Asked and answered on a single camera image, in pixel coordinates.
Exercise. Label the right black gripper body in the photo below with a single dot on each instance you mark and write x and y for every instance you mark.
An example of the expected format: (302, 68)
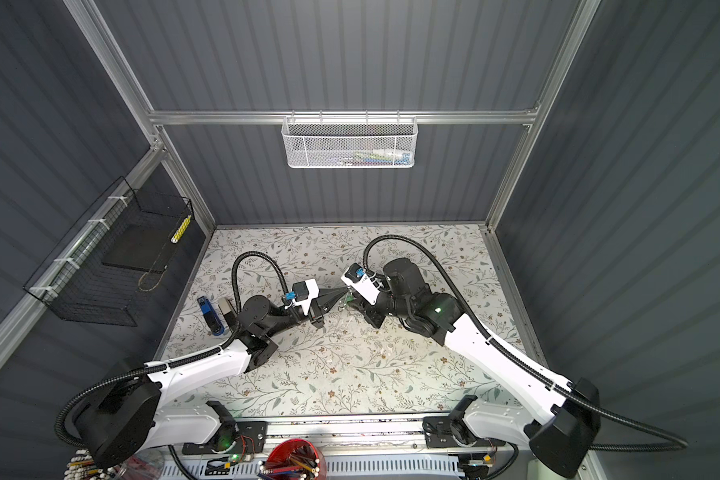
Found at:
(375, 312)

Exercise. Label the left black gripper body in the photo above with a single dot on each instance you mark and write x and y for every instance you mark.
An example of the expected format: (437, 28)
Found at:
(315, 319)

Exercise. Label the grey strap metal keyring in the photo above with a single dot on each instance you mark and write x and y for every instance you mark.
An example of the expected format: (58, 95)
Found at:
(344, 305)

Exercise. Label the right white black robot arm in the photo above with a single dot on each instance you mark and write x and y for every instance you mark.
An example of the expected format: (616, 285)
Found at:
(557, 432)

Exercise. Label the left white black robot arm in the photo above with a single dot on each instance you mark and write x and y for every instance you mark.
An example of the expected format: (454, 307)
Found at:
(134, 409)

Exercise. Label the blue usb stick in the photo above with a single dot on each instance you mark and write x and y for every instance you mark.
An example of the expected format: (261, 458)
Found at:
(210, 316)

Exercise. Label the red pencil cup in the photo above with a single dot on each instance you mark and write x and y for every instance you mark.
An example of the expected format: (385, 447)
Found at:
(294, 459)

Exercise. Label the yellow marker pen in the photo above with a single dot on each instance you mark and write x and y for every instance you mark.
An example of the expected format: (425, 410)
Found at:
(181, 229)

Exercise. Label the clear pencil jar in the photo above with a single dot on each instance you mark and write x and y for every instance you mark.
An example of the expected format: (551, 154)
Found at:
(140, 466)

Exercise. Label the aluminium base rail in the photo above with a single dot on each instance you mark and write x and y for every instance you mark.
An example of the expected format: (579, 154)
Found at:
(377, 445)

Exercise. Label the white mesh wall basket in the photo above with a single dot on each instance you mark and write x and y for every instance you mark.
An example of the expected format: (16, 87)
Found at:
(347, 142)

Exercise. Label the black wire wall basket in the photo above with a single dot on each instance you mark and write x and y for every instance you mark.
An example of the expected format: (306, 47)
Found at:
(111, 270)

